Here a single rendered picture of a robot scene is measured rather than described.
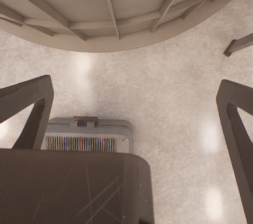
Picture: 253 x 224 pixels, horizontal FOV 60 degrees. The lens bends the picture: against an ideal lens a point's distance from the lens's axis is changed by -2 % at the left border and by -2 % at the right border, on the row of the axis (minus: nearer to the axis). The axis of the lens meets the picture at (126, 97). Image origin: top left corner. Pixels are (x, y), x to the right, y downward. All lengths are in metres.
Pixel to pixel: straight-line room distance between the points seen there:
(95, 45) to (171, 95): 0.53
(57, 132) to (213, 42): 1.01
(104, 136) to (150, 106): 0.38
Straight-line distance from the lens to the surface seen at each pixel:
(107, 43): 1.32
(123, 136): 1.12
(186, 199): 1.61
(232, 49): 1.39
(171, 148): 1.44
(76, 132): 1.14
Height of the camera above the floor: 1.33
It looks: 83 degrees down
